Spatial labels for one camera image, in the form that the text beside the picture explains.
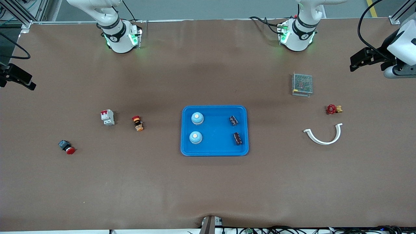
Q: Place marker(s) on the blue dome call bell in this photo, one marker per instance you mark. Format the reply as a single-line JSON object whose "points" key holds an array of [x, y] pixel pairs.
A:
{"points": [[197, 119], [195, 139]]}

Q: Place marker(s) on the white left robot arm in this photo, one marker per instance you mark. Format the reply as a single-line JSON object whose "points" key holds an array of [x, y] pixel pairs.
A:
{"points": [[300, 35]]}

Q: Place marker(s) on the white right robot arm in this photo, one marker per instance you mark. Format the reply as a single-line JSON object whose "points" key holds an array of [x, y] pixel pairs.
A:
{"points": [[118, 39]]}

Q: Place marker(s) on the red handwheel brass valve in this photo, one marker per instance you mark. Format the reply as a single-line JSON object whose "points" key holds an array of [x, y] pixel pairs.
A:
{"points": [[331, 109]]}

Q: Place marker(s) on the perforated metal power supply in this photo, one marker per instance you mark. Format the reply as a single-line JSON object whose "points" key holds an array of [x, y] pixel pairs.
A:
{"points": [[302, 84]]}

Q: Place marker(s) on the red mushroom pushbutton blue block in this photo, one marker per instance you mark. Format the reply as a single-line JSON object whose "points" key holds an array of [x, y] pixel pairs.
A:
{"points": [[66, 147]]}

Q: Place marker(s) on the white half-round pipe clamp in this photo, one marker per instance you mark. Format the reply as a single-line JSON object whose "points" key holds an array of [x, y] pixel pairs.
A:
{"points": [[307, 131]]}

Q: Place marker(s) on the blue plastic tray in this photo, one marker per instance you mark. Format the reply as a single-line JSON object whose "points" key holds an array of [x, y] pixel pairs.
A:
{"points": [[217, 143]]}

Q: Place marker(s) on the brown table cover mat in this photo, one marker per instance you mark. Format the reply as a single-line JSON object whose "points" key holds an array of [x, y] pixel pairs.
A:
{"points": [[208, 188]]}

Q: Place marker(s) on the aluminium frame profile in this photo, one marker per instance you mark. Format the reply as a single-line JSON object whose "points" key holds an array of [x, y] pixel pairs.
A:
{"points": [[395, 20], [19, 14]]}

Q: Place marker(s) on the white circuit breaker red switch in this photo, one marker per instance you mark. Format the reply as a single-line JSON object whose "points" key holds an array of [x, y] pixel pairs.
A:
{"points": [[107, 118]]}

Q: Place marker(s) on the yellow red emergency stop switch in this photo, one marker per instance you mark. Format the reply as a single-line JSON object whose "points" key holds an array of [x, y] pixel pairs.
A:
{"points": [[137, 123]]}

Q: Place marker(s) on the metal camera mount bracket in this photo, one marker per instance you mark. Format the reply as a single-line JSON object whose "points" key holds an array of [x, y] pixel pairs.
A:
{"points": [[210, 226]]}

